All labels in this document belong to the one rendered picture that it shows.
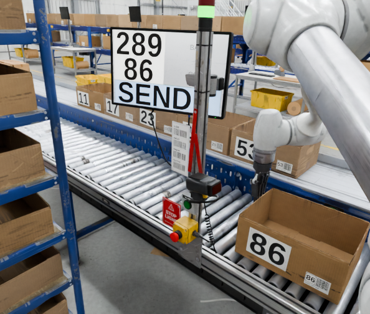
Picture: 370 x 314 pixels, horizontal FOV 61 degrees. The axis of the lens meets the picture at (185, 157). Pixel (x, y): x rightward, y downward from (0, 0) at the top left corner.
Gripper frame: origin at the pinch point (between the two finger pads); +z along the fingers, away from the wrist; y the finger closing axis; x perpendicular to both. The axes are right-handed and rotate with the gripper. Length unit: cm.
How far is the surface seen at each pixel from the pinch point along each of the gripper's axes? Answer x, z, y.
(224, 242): -2.3, 11.0, 19.9
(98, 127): -158, 8, -26
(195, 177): -6.7, -22.8, 35.6
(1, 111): -33, -49, 83
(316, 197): 17.4, -0.1, -22.9
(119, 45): -51, -63, 31
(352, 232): 37.1, 0.8, -7.6
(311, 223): 21.9, 3.7, -7.2
